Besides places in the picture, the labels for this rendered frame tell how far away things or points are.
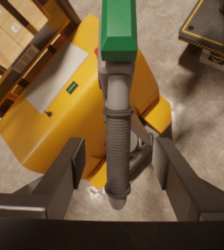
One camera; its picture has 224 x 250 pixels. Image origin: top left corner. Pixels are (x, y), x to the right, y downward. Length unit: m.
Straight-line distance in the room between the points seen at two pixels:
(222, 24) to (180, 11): 0.64
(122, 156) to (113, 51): 0.13
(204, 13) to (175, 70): 0.49
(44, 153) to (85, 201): 0.96
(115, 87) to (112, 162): 0.10
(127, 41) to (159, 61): 1.65
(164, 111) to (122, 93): 1.06
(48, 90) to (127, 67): 0.74
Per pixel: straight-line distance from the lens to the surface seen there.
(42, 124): 0.90
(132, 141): 1.15
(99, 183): 1.31
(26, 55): 0.98
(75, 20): 1.04
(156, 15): 2.18
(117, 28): 0.20
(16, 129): 1.00
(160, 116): 1.26
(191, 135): 1.60
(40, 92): 0.96
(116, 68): 0.22
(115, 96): 0.22
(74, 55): 0.94
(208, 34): 1.60
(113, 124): 0.22
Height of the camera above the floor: 1.56
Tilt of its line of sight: 69 degrees down
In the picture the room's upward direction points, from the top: 55 degrees counter-clockwise
